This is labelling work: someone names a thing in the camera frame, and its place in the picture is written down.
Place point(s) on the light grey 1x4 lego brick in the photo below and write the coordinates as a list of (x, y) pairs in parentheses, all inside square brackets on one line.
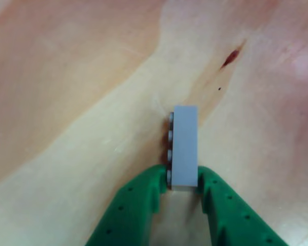
[(186, 148)]

